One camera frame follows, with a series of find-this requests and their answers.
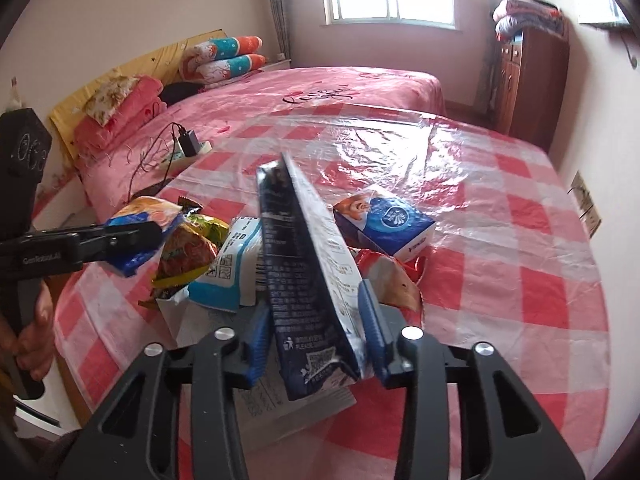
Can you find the folded blankets on cabinet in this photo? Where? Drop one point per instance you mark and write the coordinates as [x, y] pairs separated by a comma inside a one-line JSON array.
[[512, 16]]

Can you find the orange blue snack bag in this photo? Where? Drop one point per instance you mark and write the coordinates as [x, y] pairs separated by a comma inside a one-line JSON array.
[[151, 219]]

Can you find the brown wooden cabinet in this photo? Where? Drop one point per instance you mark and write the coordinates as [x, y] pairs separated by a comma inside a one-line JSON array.
[[530, 87]]

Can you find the wall socket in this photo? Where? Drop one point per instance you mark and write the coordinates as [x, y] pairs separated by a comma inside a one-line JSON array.
[[587, 210]]

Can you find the floral pillow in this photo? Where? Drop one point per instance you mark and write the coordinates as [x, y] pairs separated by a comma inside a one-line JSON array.
[[107, 99]]

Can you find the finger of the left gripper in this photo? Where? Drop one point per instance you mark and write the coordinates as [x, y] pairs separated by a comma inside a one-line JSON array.
[[101, 243]]

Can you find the yellow green snack bag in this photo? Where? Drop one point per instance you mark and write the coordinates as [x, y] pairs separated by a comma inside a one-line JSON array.
[[187, 254]]

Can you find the pink bed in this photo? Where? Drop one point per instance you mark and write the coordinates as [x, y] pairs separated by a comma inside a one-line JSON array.
[[131, 165]]

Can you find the black charger adapter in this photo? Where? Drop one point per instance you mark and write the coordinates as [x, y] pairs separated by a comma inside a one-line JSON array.
[[189, 143]]

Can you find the red checkered tablecloth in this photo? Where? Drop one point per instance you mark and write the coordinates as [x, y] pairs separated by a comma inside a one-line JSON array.
[[507, 261]]

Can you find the white paper receipt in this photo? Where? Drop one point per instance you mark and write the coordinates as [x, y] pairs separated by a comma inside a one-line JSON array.
[[264, 412]]

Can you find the yellow wooden headboard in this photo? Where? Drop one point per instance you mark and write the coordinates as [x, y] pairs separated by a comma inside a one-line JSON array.
[[162, 64]]

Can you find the blue tissue box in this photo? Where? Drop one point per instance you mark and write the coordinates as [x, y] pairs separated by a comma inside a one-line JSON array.
[[377, 220]]

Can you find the lower rolled colourful quilt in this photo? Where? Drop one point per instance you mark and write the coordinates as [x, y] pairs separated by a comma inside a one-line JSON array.
[[223, 70]]

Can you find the red orange snack wrapper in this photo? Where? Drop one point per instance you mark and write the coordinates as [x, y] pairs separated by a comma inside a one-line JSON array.
[[394, 282]]

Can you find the pink folded blanket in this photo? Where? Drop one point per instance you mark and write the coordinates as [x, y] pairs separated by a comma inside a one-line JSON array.
[[140, 107]]

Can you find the white blue wrapper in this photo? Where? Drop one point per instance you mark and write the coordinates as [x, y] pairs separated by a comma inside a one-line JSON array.
[[236, 278]]

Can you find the upper rolled colourful quilt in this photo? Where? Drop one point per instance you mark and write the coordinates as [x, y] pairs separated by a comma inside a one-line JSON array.
[[217, 49]]

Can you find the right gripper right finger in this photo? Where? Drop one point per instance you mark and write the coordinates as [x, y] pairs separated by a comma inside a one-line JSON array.
[[505, 433]]

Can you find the rolled colourful quilt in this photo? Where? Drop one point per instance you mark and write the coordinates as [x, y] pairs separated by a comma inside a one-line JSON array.
[[223, 70], [217, 49]]

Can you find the dark blue snack bag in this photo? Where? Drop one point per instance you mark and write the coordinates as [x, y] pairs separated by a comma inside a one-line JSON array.
[[313, 281]]

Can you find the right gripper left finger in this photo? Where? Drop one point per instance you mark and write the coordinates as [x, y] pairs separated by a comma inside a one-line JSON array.
[[134, 432]]

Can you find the left hand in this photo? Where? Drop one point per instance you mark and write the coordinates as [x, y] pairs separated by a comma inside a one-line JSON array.
[[34, 346]]

